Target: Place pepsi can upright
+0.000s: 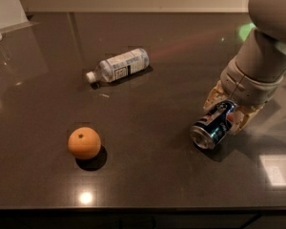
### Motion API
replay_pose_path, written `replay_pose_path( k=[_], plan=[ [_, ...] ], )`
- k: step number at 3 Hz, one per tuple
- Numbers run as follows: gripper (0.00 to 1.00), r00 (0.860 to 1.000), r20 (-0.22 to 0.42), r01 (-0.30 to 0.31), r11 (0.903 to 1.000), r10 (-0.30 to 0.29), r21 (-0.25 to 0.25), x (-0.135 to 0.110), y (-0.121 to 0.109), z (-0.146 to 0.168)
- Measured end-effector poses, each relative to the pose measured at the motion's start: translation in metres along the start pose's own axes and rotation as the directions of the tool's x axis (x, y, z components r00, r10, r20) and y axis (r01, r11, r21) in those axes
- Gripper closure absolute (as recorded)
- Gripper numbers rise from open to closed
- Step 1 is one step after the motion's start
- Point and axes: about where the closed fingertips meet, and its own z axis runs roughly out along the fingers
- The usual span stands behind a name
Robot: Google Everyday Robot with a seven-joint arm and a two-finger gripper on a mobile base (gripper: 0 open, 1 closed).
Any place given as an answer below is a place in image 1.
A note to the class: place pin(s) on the clear plastic water bottle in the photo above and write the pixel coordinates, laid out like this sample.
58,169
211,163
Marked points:
119,66

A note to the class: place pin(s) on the white slanted board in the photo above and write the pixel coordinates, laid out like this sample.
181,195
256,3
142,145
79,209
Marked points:
12,15

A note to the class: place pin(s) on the orange fruit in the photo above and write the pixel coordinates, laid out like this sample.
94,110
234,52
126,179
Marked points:
84,143

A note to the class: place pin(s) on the blue pepsi can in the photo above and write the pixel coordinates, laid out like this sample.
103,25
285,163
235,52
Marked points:
211,128

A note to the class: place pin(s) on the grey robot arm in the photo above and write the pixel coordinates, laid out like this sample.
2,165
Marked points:
268,37

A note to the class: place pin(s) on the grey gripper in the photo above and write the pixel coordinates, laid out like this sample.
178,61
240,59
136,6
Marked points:
241,86

